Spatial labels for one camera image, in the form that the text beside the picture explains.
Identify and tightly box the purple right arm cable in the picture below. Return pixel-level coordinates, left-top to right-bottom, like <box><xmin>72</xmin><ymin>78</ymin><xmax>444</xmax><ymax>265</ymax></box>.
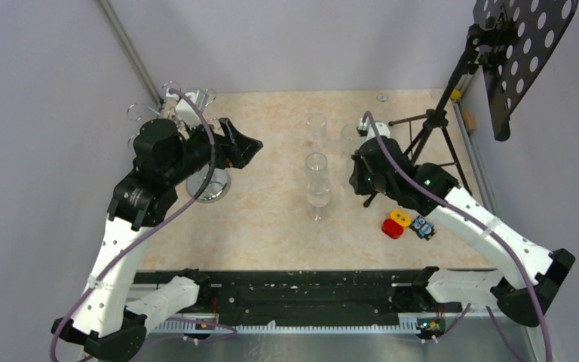
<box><xmin>361</xmin><ymin>110</ymin><xmax>555</xmax><ymax>362</ymax></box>

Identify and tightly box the white cable duct strip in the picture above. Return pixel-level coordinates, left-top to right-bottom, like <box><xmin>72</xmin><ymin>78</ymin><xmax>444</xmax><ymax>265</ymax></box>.
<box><xmin>152</xmin><ymin>318</ymin><xmax>420</xmax><ymax>334</ymax></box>

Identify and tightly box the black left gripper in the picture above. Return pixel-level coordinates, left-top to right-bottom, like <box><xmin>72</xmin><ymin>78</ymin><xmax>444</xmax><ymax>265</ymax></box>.
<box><xmin>164</xmin><ymin>115</ymin><xmax>263</xmax><ymax>185</ymax></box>

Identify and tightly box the black perforated stand plate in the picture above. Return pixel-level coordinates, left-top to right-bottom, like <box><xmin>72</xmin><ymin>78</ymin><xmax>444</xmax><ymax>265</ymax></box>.
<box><xmin>473</xmin><ymin>0</ymin><xmax>578</xmax><ymax>142</ymax></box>

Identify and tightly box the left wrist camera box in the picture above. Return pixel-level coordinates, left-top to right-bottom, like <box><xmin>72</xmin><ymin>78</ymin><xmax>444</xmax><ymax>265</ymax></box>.
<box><xmin>175</xmin><ymin>88</ymin><xmax>215</xmax><ymax>128</ymax></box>

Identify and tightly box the clear plain wine glass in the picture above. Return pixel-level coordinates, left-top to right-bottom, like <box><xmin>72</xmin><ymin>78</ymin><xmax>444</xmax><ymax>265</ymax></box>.
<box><xmin>306</xmin><ymin>112</ymin><xmax>327</xmax><ymax>151</ymax></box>

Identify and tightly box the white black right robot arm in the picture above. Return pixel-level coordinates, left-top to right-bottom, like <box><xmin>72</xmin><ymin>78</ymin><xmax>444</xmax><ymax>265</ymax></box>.
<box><xmin>349</xmin><ymin>136</ymin><xmax>575</xmax><ymax>327</ymax></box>

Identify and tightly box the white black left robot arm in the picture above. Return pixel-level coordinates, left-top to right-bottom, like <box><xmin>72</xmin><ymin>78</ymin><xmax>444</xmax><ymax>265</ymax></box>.
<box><xmin>51</xmin><ymin>118</ymin><xmax>263</xmax><ymax>361</ymax></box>

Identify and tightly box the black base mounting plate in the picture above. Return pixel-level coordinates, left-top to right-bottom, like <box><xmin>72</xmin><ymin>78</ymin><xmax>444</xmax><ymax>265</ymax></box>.
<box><xmin>134</xmin><ymin>267</ymin><xmax>463</xmax><ymax>328</ymax></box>

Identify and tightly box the blue toy robot block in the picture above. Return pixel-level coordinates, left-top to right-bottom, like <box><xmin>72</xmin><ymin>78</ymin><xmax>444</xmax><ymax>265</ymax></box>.
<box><xmin>409</xmin><ymin>216</ymin><xmax>437</xmax><ymax>241</ymax></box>

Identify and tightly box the aluminium corner frame post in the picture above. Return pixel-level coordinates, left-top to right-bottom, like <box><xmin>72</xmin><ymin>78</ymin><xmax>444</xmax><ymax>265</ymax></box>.
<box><xmin>94</xmin><ymin>0</ymin><xmax>161</xmax><ymax>105</ymax></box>

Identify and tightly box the yellow toy ring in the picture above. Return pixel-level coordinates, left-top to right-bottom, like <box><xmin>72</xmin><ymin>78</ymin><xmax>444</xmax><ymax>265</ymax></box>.
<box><xmin>390</xmin><ymin>209</ymin><xmax>412</xmax><ymax>229</ymax></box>

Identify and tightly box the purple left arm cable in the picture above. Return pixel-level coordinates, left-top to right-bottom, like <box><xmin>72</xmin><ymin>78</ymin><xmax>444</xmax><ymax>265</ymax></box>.
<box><xmin>49</xmin><ymin>87</ymin><xmax>238</xmax><ymax>362</ymax></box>

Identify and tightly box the cut pattern stemmed glass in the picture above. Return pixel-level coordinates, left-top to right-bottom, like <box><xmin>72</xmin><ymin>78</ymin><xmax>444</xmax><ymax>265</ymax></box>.
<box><xmin>339</xmin><ymin>124</ymin><xmax>364</xmax><ymax>155</ymax></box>

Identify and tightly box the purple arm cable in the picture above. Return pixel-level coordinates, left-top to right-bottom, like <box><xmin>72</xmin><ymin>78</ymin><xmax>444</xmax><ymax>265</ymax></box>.
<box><xmin>49</xmin><ymin>87</ymin><xmax>238</xmax><ymax>362</ymax></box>
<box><xmin>361</xmin><ymin>110</ymin><xmax>555</xmax><ymax>362</ymax></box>

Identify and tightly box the black tripod stand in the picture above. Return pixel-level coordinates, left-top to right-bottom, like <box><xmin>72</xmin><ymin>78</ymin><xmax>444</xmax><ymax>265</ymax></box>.
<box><xmin>363</xmin><ymin>24</ymin><xmax>485</xmax><ymax>214</ymax></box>

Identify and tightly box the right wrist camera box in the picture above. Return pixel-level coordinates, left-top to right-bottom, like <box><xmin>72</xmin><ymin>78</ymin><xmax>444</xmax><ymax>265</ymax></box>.
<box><xmin>356</xmin><ymin>119</ymin><xmax>391</xmax><ymax>141</ymax></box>

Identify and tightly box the red toy block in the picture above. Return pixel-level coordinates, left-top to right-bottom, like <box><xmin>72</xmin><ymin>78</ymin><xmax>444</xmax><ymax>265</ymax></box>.
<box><xmin>381</xmin><ymin>219</ymin><xmax>404</xmax><ymax>240</ymax></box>

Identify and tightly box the chrome wine glass rack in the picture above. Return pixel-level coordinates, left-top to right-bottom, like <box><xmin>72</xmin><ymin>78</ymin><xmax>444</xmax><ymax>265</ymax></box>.
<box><xmin>127</xmin><ymin>82</ymin><xmax>231</xmax><ymax>203</ymax></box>

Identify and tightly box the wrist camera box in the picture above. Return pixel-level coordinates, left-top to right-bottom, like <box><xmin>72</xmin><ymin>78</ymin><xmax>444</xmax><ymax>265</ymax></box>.
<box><xmin>356</xmin><ymin>119</ymin><xmax>391</xmax><ymax>141</ymax></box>
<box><xmin>175</xmin><ymin>88</ymin><xmax>215</xmax><ymax>128</ymax></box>

